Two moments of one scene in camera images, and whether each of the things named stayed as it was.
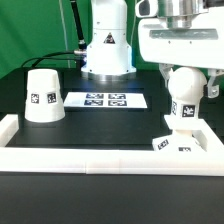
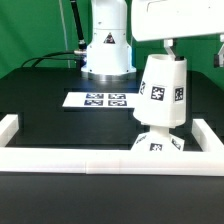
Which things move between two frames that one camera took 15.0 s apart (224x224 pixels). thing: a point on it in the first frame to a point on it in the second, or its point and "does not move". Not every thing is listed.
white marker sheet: [134, 100] does not move
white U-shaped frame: [110, 160] does not move
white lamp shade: [43, 100] to [161, 95]
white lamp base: [181, 140] to [159, 138]
